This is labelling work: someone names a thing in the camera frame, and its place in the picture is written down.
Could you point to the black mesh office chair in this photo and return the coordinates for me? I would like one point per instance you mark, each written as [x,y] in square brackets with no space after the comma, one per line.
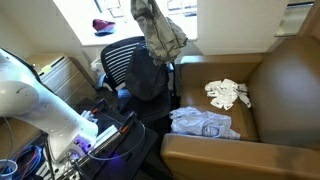
[115,60]

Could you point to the blue white striped shirt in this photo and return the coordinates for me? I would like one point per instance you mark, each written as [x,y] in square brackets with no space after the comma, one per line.
[200,123]

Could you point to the grey cloth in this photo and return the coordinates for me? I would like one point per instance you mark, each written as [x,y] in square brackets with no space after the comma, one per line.
[160,33]

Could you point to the white cup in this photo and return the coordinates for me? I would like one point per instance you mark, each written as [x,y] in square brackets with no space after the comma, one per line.
[7,170]

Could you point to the beige filing cabinet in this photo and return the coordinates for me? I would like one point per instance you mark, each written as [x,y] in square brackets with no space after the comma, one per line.
[66,80]

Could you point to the black robot table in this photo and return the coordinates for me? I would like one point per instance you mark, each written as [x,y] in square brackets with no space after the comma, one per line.
[133,156]

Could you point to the yellow paper note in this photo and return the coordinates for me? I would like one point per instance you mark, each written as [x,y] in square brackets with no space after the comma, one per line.
[46,69]

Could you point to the black jacket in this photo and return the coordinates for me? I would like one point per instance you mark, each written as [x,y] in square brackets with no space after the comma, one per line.
[146,76]

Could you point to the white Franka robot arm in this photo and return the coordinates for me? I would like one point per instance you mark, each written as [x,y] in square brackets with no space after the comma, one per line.
[40,106]

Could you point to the brown wooden desk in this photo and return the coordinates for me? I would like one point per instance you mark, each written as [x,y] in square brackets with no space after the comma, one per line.
[16,135]

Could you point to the aluminium rail base mount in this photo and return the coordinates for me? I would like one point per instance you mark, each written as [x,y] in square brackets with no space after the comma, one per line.
[106,135]

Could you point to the white crumpled bag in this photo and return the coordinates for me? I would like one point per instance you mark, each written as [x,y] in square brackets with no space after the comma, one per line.
[96,68]

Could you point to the white patterned cloth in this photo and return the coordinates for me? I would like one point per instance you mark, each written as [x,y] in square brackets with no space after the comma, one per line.
[226,93]

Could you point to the white windowsill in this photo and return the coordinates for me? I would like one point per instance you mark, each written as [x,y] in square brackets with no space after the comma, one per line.
[133,37]

